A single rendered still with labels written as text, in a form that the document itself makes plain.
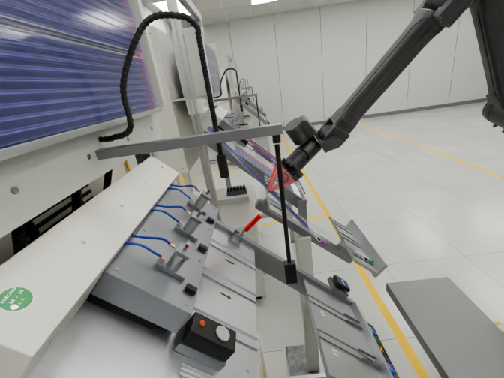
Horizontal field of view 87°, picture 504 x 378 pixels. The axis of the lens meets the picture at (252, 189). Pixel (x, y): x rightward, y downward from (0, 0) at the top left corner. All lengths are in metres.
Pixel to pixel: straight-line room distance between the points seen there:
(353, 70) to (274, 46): 2.31
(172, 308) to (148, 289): 0.04
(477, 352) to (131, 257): 0.99
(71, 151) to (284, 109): 7.83
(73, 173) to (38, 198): 0.07
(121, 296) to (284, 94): 7.85
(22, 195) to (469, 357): 1.10
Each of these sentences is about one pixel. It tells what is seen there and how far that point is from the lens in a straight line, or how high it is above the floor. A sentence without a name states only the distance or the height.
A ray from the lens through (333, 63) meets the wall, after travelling 8.39.
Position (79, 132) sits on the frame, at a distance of 0.39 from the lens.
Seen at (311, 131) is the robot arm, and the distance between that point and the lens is 0.79.
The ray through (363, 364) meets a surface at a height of 0.76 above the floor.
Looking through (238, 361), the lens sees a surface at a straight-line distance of 0.52.
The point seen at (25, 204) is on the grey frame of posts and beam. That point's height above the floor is 1.33.
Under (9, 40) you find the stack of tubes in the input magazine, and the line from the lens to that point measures 0.37.
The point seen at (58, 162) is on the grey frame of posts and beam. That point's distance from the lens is 0.41.
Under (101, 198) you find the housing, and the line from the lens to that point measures 0.49.
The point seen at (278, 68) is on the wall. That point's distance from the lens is 8.10.
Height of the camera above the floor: 1.41
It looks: 21 degrees down
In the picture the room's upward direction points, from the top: 9 degrees counter-clockwise
